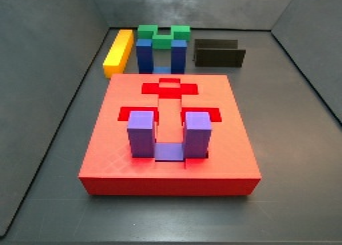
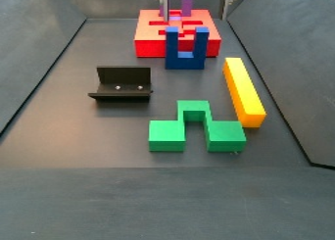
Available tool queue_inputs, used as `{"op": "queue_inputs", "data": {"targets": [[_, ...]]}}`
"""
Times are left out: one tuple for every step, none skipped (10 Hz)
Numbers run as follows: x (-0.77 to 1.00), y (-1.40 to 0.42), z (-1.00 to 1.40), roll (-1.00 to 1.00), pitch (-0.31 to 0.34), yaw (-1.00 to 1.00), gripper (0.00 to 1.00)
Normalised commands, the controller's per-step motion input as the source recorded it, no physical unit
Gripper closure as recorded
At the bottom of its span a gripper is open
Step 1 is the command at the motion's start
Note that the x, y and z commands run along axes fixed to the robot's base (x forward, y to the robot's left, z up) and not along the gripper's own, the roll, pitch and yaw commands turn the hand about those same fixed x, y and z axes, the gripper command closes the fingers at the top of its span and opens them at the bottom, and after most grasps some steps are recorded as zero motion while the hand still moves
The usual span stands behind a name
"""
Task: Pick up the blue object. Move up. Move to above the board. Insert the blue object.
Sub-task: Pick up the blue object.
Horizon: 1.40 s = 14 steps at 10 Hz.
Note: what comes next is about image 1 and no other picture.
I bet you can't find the dark blue U-shaped block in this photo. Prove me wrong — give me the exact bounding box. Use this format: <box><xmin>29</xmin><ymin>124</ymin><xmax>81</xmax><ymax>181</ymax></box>
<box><xmin>136</xmin><ymin>39</ymin><xmax>187</xmax><ymax>74</ymax></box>

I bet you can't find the red slotted board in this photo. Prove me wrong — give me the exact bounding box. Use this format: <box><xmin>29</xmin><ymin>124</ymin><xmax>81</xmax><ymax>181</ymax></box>
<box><xmin>79</xmin><ymin>74</ymin><xmax>262</xmax><ymax>196</ymax></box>

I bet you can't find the purple U-shaped block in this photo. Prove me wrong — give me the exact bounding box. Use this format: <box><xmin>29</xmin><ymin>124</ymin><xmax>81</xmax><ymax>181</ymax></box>
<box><xmin>127</xmin><ymin>111</ymin><xmax>212</xmax><ymax>162</ymax></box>

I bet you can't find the yellow long bar block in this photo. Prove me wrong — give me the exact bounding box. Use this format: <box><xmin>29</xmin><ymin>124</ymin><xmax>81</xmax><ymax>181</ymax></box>
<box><xmin>103</xmin><ymin>29</ymin><xmax>133</xmax><ymax>78</ymax></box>

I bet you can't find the black block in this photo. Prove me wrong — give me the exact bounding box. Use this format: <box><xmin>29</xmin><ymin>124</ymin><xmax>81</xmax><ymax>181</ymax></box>
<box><xmin>193</xmin><ymin>39</ymin><xmax>246</xmax><ymax>68</ymax></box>

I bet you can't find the green stepped block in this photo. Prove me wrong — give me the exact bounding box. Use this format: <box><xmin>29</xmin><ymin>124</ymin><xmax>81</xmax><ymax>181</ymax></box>
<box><xmin>137</xmin><ymin>24</ymin><xmax>191</xmax><ymax>49</ymax></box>

